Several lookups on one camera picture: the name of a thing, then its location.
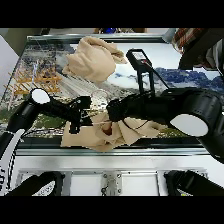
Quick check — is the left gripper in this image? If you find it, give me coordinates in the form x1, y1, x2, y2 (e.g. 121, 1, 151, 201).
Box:
67, 95, 93, 115

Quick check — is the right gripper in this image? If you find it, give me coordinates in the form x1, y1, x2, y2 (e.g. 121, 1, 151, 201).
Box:
105, 97, 135, 123

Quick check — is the beige garment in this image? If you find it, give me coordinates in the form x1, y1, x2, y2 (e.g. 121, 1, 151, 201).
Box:
60, 111, 168, 153
61, 35, 129, 83

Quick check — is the checked shirt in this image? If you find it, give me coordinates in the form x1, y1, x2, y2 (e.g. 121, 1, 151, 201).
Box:
171, 28, 208, 52

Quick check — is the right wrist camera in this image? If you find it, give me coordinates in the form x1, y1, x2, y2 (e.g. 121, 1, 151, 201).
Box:
125, 48, 156, 96

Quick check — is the silver frame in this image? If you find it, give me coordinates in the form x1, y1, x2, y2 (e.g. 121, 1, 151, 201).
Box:
14, 147, 224, 197

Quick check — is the black cable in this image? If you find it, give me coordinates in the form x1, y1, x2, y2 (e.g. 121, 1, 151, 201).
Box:
146, 65, 172, 92

